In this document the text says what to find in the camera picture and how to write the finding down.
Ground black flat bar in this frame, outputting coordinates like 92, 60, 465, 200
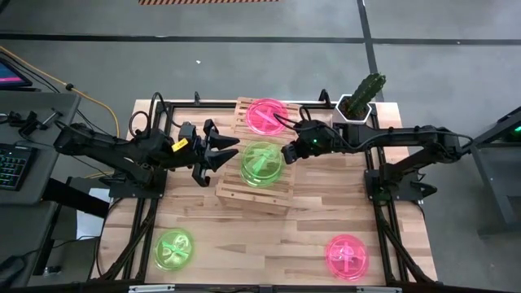
42, 177, 111, 219

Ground slatted wooden shelf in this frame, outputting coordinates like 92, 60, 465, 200
214, 96, 302, 216

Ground backlit black keyboard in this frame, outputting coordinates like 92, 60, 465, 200
0, 142, 37, 192

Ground stacked green translucent plates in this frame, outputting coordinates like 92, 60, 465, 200
153, 228, 195, 272

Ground computer monitor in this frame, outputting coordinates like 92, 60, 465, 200
0, 56, 33, 91

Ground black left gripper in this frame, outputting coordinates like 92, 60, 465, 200
170, 118, 241, 188

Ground black cable bundle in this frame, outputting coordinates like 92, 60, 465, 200
95, 198, 158, 282
374, 203, 432, 284

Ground grey metal stand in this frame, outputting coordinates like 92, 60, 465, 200
447, 106, 521, 236

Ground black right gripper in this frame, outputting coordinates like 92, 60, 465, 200
280, 117, 327, 166

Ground grey desk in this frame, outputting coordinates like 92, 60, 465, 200
0, 90, 82, 207

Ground white sheet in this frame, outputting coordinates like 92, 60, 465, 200
76, 189, 111, 241

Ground stacked pink translucent plates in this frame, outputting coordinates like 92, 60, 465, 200
324, 233, 370, 281

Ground black computer mouse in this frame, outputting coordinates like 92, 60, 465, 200
0, 255, 26, 286

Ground green cactus plant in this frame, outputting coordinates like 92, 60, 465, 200
340, 72, 387, 120

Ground black metal clamp tool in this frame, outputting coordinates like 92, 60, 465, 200
6, 107, 64, 138

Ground yellow cable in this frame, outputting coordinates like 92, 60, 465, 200
0, 45, 121, 180

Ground black aluminium table frame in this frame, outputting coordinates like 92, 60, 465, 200
87, 99, 439, 286

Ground white hexagonal plant pot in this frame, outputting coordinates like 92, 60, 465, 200
332, 94, 374, 125

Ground silver metal bracket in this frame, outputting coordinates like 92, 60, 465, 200
357, 286, 402, 293
129, 284, 175, 293

